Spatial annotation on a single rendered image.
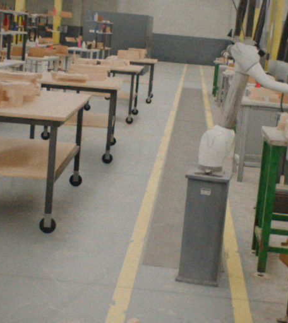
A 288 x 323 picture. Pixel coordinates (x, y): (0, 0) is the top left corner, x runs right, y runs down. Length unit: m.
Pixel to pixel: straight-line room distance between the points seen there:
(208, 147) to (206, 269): 0.77
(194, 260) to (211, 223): 0.27
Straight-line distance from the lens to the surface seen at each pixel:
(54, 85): 8.94
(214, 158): 4.94
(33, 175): 5.88
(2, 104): 5.93
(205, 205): 4.95
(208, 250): 5.01
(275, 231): 5.83
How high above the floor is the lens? 1.58
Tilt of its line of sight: 10 degrees down
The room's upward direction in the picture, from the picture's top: 5 degrees clockwise
